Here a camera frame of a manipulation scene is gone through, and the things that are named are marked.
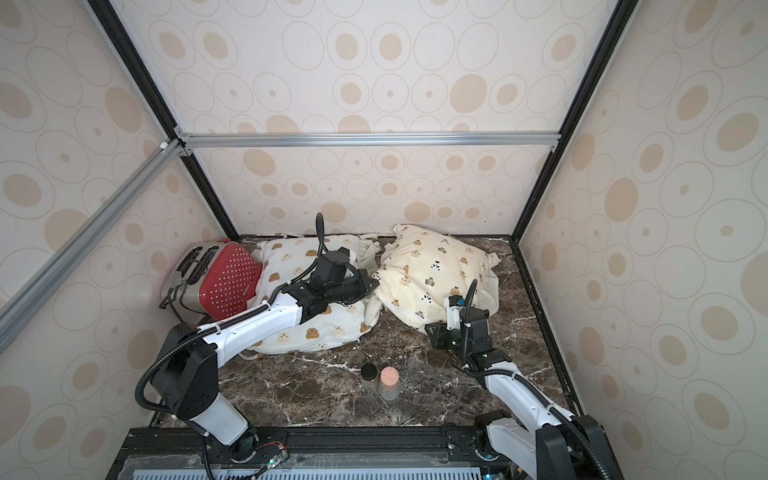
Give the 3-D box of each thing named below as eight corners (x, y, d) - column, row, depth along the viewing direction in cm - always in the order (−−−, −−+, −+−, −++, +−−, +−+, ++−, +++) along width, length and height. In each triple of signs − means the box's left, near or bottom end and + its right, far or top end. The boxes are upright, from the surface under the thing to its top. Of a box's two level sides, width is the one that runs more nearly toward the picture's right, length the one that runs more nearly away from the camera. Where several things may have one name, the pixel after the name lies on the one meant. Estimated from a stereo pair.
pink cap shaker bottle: (381, 400, 83) (380, 387, 74) (381, 380, 86) (380, 366, 77) (399, 400, 83) (400, 387, 74) (399, 380, 86) (400, 366, 78)
